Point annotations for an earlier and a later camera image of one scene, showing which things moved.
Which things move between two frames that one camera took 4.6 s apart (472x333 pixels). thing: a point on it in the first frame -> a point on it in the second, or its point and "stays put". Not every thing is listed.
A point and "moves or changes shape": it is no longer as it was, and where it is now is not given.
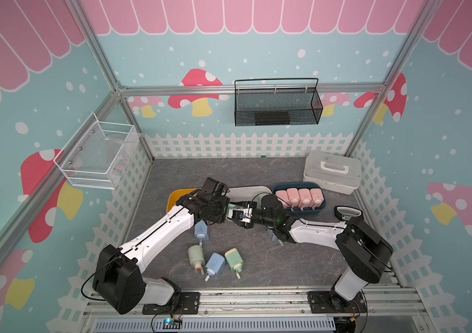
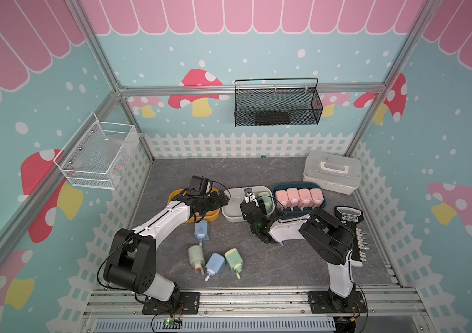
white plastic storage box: [247, 193] stays put
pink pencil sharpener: [306, 198] stays put
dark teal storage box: [300, 185] stays put
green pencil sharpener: [230, 206] moves or changes shape
